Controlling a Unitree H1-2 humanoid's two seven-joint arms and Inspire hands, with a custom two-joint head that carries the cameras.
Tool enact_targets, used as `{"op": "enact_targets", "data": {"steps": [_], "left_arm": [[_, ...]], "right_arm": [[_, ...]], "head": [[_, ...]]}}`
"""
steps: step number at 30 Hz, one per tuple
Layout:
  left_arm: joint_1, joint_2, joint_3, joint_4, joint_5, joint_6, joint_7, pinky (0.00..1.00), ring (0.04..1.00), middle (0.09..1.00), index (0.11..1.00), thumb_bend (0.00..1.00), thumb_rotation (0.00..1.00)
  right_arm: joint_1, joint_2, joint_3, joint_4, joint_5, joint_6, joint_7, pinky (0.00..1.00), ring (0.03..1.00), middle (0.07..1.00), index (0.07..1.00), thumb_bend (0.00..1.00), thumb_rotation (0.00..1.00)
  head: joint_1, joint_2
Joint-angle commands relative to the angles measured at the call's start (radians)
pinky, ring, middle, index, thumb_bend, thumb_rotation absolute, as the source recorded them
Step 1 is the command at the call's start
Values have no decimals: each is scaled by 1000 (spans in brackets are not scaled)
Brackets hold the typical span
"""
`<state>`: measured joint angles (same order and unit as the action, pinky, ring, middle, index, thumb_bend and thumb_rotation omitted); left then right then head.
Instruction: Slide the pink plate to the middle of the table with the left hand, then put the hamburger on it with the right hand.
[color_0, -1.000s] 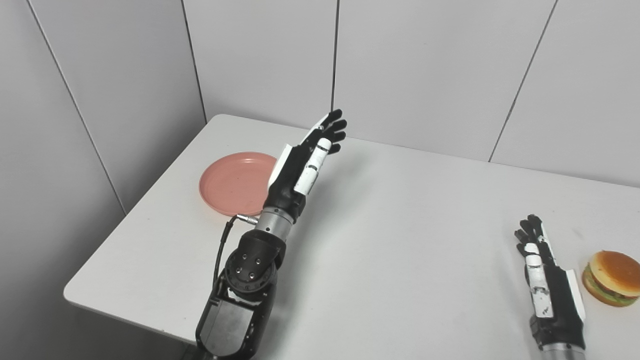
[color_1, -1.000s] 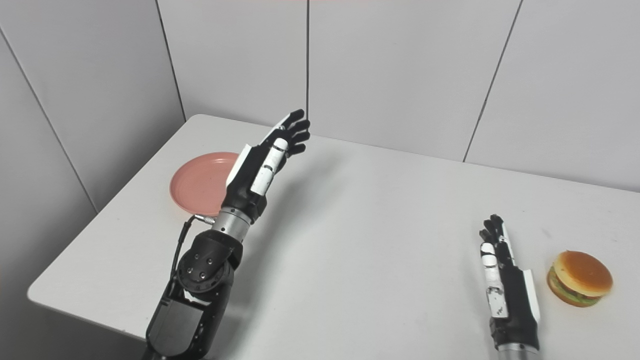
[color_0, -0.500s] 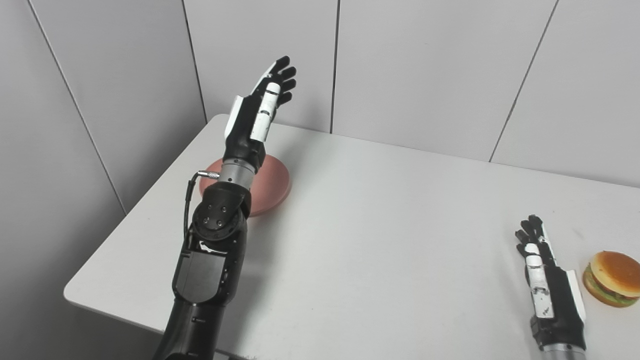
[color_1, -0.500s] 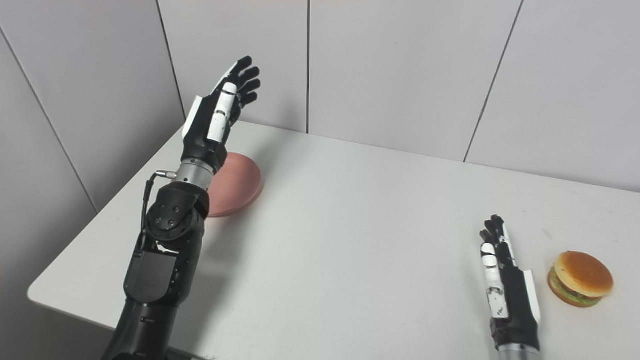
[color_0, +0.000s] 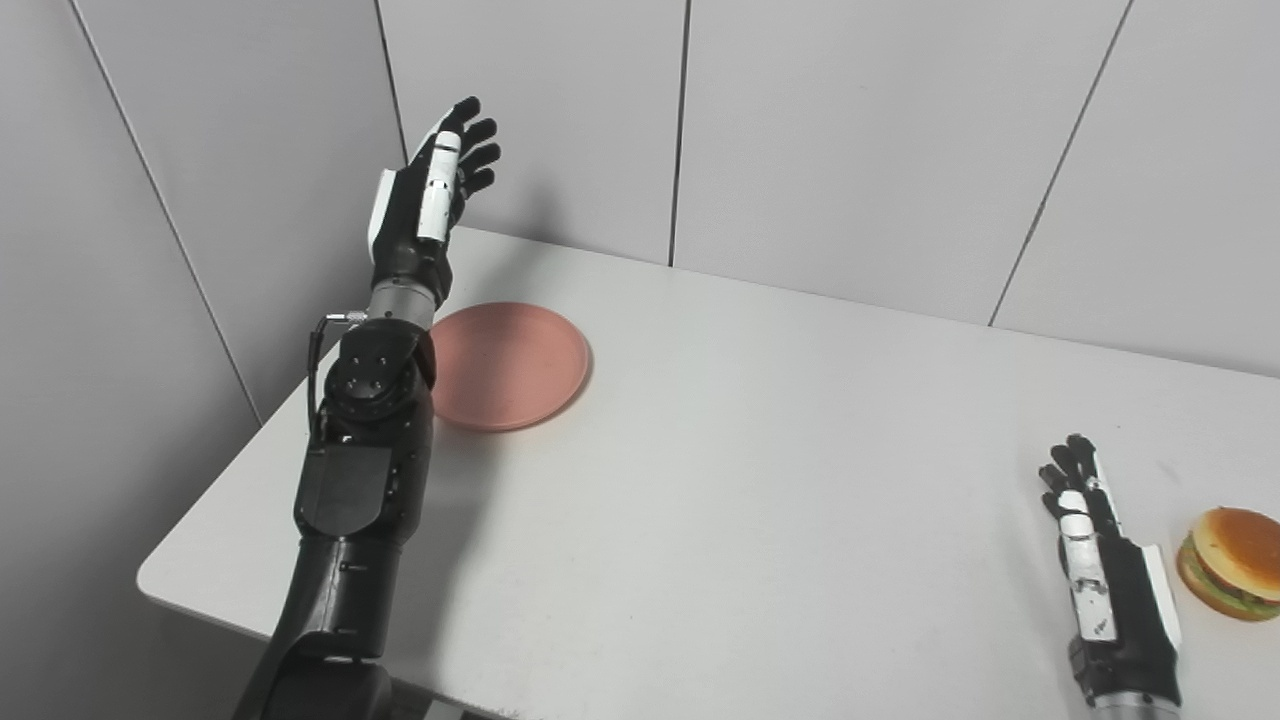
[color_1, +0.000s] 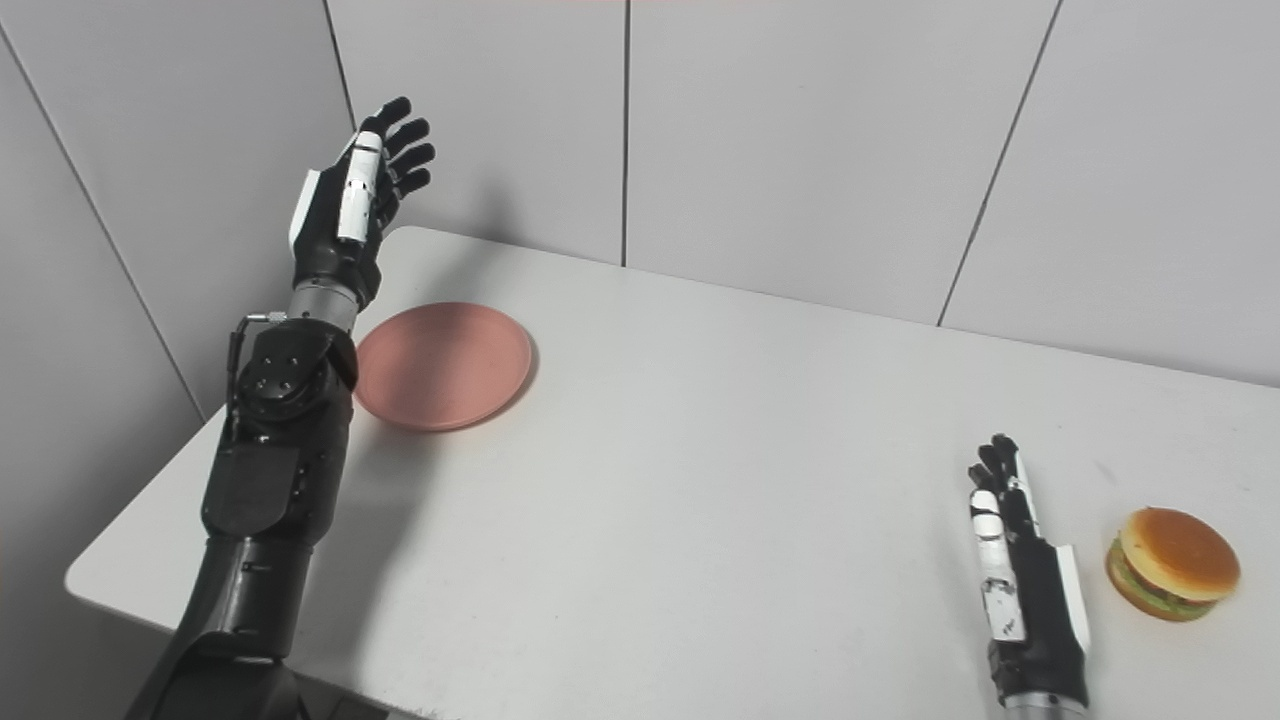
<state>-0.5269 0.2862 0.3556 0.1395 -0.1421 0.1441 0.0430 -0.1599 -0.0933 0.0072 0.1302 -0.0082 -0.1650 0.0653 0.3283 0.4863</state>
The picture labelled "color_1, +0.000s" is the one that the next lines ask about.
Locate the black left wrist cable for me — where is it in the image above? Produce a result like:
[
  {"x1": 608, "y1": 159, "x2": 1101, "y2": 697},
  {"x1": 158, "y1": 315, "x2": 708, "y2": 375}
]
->
[{"x1": 226, "y1": 311, "x2": 289, "y2": 441}]

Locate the toy hamburger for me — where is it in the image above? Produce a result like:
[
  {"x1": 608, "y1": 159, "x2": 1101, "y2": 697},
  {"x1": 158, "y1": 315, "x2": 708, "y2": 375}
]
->
[{"x1": 1105, "y1": 507, "x2": 1242, "y2": 623}]

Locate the pink round plate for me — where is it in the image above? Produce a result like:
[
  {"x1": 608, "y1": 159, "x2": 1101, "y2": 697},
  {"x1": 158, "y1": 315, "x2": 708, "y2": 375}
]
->
[{"x1": 354, "y1": 302, "x2": 535, "y2": 433}]

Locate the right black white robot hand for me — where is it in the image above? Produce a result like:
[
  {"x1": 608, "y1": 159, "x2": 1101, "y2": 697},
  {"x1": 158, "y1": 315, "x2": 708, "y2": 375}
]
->
[{"x1": 966, "y1": 433, "x2": 1093, "y2": 709}]

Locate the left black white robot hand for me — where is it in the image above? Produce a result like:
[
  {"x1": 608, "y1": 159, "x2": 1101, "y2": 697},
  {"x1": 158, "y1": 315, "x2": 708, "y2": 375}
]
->
[{"x1": 288, "y1": 96, "x2": 437, "y2": 309}]

